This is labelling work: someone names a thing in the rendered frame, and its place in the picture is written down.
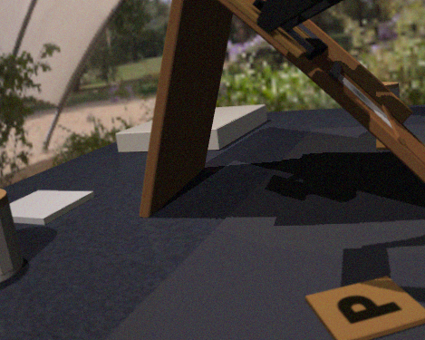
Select brown wooden board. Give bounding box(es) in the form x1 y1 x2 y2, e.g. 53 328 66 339
140 0 425 218

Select orange tile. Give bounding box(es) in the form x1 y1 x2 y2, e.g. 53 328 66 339
292 25 311 43
227 0 308 59

